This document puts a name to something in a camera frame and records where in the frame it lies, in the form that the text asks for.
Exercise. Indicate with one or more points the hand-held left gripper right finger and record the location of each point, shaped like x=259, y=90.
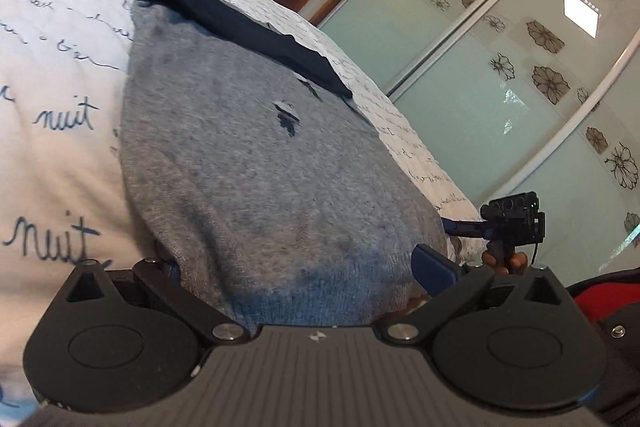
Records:
x=434, y=269

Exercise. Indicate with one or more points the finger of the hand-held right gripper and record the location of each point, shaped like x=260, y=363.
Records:
x=462, y=228

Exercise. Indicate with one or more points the white script-printed blanket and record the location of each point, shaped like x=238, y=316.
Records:
x=60, y=57

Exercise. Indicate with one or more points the frosted glass sliding wardrobe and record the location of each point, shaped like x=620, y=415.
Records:
x=475, y=57

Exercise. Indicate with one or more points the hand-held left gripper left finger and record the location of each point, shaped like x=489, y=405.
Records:
x=167, y=281

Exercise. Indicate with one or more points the grey sweater with navy sleeves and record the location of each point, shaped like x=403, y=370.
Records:
x=250, y=157

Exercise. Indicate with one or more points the person's right hand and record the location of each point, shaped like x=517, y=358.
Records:
x=517, y=261

